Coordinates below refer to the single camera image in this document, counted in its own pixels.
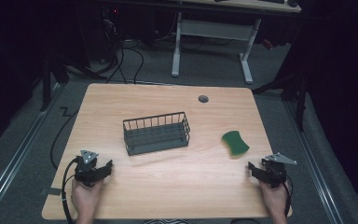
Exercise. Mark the white-legged desk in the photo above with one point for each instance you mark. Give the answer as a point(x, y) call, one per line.
point(213, 29)

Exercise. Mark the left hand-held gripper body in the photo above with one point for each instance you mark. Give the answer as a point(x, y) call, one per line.
point(87, 168)

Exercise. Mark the metal floor rail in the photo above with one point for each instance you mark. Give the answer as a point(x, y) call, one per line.
point(313, 168)
point(15, 161)

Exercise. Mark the grey tape strip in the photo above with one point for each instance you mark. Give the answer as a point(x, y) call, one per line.
point(52, 191)

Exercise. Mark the person's patterned clothing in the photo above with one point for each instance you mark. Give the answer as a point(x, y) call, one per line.
point(166, 221)

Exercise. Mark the person's left hand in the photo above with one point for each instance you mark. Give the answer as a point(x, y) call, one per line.
point(85, 199)

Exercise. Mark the black metal stand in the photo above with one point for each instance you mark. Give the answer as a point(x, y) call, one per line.
point(292, 87)
point(51, 71)

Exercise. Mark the green sponge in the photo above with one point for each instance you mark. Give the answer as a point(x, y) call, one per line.
point(235, 144)

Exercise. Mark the round table grommet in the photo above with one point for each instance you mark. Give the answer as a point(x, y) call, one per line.
point(203, 99)

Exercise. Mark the person's right hand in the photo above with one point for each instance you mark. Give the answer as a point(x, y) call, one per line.
point(275, 200)

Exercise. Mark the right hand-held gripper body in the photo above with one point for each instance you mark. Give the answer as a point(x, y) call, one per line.
point(276, 171)

